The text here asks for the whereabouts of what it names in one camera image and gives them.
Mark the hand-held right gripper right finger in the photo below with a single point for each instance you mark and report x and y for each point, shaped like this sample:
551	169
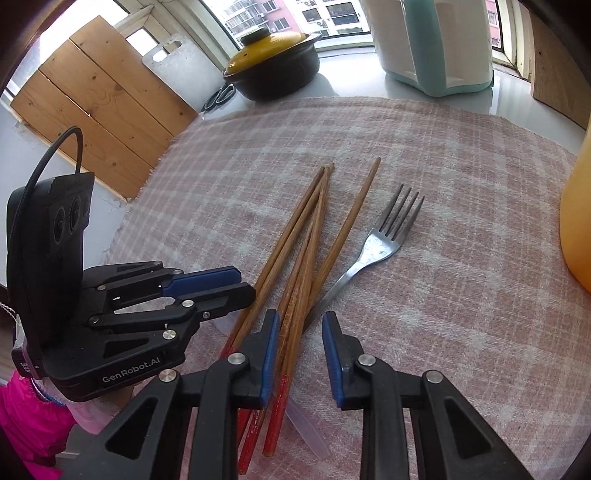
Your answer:
330	355

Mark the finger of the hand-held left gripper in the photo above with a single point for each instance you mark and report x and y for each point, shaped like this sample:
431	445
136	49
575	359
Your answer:
207	277
221	300

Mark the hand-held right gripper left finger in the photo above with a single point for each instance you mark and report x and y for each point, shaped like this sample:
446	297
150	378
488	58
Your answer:
270	355

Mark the metal fork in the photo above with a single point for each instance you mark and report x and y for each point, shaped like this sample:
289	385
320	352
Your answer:
378	244

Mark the person's left forearm pink sleeve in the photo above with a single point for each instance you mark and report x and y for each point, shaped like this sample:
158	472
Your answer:
32	424

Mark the black scissors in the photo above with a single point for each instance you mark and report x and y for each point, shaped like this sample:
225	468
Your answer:
221	97

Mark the pink plaid cloth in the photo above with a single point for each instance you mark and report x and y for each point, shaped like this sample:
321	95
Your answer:
461	230

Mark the large wooden plank board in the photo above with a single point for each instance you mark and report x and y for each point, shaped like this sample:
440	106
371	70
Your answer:
101	101

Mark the white cutting board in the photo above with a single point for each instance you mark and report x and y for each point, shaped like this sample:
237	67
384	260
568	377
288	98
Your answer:
184	69

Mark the black clay pot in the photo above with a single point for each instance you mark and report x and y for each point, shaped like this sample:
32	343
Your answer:
281	74

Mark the yellow pot lid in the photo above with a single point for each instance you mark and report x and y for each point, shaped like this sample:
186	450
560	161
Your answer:
268	48

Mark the orange plastic bottle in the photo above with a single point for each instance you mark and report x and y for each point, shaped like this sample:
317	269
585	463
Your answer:
577	230

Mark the window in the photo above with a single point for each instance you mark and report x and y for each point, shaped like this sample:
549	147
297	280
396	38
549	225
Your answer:
295	14

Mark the white and teal appliance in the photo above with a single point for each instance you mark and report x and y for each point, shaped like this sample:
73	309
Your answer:
415	41

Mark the brown wooden panel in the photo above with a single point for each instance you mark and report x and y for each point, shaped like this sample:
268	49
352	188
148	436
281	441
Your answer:
554	69

